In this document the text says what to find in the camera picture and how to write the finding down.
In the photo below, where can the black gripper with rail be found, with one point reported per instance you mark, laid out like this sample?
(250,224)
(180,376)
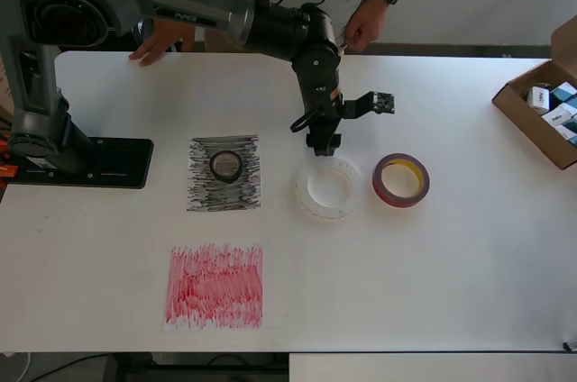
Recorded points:
(324,141)

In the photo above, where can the wide white tape roll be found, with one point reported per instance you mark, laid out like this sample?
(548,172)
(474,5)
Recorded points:
(301,195)

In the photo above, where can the red 3M tape roll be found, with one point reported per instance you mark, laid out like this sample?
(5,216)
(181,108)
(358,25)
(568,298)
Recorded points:
(383,197)

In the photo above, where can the small black tape roll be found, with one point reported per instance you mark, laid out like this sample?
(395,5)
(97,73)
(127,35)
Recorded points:
(226,180)

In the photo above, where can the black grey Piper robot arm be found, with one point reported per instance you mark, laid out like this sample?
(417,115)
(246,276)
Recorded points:
(158,8)

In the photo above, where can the person's left hand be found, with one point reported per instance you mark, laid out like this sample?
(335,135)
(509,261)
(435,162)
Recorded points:
(367,24)

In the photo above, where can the person's right hand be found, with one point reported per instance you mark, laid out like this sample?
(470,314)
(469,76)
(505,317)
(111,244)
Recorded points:
(158,46)

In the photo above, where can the black scribbled paper sheet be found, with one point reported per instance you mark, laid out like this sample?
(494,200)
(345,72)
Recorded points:
(203,197)

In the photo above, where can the red scribbled paper sheet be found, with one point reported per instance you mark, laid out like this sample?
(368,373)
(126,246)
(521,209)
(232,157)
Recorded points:
(212,287)

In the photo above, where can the open brown cardboard box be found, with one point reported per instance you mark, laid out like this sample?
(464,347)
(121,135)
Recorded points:
(527,130)

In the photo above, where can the white small carton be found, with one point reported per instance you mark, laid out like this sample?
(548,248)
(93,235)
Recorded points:
(556,116)
(568,134)
(538,100)

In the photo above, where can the dark blue small carton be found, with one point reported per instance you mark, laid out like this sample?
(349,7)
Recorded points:
(572,105)
(563,91)

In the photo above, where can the white panel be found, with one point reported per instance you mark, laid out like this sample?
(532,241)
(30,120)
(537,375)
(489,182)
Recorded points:
(428,368)

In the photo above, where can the orange clamp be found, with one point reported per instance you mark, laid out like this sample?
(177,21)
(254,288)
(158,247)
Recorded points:
(9,171)

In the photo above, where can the cardboard sheet with writing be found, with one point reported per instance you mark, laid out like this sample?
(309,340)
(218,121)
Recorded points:
(4,84)

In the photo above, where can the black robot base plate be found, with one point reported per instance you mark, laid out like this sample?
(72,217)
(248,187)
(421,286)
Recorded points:
(126,166)

